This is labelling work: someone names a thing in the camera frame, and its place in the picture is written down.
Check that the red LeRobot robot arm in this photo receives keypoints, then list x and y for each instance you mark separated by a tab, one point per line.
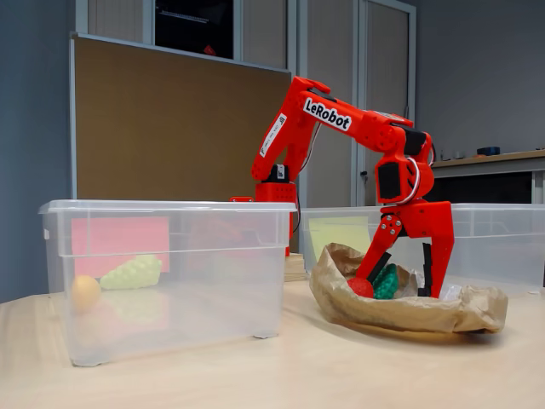
328	115

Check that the clear plastic bin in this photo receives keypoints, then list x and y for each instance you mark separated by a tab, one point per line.
502	251
191	307

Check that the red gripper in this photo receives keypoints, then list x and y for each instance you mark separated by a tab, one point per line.
419	219

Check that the light green toy grapes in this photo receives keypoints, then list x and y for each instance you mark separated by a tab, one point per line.
132	274

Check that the sideboard with wooden top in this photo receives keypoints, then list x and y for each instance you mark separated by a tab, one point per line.
502	179

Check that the yellow paper note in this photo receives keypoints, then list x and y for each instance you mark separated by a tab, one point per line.
336	232

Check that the dark green bumpy toy vegetable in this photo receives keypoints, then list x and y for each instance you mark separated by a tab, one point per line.
386	283

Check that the cork pin board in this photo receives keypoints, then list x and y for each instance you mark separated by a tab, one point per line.
162	128

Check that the crumpled brown paper bag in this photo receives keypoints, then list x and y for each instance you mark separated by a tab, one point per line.
404	317

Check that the blue tape roll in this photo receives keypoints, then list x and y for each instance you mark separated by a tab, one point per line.
488	151

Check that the red toy strawberry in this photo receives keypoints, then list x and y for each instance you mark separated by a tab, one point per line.
362	289

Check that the black device in cabinet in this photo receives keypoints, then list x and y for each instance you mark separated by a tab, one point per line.
191	30

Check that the pink paper note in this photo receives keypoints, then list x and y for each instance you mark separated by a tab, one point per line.
106	238

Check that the tall grey cabinet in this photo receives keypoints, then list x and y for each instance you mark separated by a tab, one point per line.
332	51

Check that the red table clamp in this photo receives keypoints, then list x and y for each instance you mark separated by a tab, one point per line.
242	199

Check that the yellow toy lemon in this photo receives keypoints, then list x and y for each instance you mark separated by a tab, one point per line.
86	294

